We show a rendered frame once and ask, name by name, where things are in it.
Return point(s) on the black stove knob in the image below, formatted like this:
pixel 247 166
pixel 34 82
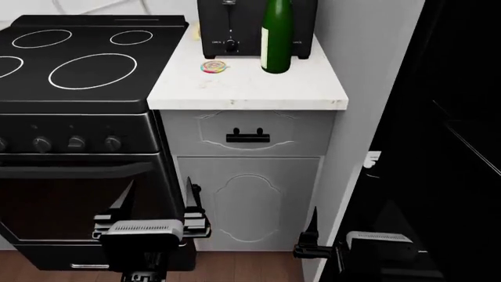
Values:
pixel 42 144
pixel 113 143
pixel 1 144
pixel 76 142

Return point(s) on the white fridge hinge piece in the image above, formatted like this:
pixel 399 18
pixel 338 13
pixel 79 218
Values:
pixel 371 160

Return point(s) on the black toaster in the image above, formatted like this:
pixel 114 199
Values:
pixel 235 17

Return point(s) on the rainbow swirl lollipop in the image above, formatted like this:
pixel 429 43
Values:
pixel 213 66

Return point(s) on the grey kitchen cabinet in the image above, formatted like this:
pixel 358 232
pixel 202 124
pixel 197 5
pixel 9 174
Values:
pixel 250 164

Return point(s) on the grey left gripper camera box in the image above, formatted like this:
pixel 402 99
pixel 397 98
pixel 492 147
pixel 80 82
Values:
pixel 145 227

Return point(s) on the grey cabinet door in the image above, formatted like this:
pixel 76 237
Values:
pixel 250 205

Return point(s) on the grey right gripper camera box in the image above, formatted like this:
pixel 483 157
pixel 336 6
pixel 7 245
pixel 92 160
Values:
pixel 379 242

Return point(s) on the grey cabinet drawer front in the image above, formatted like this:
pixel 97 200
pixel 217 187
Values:
pixel 305 135

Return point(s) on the black electric stove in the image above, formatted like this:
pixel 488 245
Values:
pixel 86 97

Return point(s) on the black fridge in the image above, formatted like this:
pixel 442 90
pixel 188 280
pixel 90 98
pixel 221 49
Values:
pixel 430 117

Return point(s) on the grey gripper camera box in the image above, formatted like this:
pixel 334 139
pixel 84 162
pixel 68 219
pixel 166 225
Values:
pixel 379 242
pixel 145 227

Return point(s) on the green glass bottle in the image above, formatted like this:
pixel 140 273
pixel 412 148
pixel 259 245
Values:
pixel 277 35

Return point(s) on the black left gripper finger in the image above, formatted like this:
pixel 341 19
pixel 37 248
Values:
pixel 190 195
pixel 122 201

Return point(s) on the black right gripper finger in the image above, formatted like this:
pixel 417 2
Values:
pixel 313 223

